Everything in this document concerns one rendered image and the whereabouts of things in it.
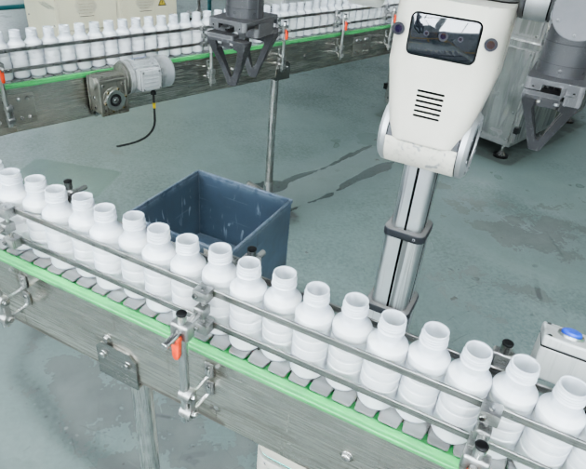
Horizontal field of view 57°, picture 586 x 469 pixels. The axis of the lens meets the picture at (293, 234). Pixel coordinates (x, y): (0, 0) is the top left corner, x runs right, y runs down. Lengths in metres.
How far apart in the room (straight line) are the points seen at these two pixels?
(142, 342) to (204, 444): 1.05
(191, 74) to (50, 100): 0.64
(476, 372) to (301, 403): 0.28
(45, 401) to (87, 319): 1.17
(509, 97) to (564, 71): 3.67
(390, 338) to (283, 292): 0.17
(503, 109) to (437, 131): 3.20
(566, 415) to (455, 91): 0.70
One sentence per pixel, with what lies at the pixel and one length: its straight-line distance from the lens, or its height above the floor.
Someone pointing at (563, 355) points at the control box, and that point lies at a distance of 0.92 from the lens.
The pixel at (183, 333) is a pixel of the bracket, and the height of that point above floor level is 1.08.
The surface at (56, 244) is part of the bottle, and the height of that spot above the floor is 1.06.
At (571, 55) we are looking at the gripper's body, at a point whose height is 1.52.
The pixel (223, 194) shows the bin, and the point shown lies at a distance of 1.58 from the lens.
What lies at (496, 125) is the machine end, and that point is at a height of 0.26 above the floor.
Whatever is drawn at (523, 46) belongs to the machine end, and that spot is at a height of 0.85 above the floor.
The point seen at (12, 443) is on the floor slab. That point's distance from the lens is 2.19.
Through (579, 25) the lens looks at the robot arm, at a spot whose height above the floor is 1.56.
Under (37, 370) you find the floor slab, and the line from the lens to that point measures 2.39.
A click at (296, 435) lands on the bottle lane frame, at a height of 0.89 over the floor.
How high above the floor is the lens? 1.66
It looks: 33 degrees down
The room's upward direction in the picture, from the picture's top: 5 degrees clockwise
